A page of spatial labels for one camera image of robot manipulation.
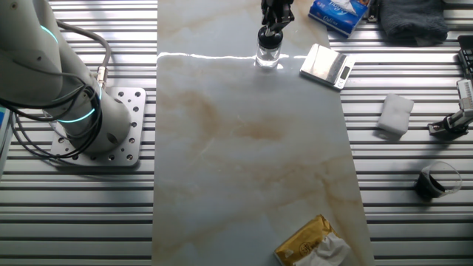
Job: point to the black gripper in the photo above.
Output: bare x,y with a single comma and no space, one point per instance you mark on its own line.
277,9

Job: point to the black lid with white applicator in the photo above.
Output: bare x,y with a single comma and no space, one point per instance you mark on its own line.
269,40

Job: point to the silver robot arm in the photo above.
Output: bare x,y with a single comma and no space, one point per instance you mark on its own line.
37,66

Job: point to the clear glass jar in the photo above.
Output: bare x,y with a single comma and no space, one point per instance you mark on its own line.
268,58

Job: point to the blue tissue pack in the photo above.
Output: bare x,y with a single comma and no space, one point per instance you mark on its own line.
332,16

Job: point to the silver digital pocket scale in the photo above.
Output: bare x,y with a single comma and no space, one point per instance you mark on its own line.
325,64

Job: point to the dark grey towel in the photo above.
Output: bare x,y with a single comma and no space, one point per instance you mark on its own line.
414,20

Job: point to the small black object in cup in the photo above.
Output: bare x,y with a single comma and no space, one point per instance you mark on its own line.
428,188

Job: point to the clear plastic cup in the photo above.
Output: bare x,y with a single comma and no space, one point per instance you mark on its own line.
452,184

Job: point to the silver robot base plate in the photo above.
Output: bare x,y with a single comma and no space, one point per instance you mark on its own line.
133,122

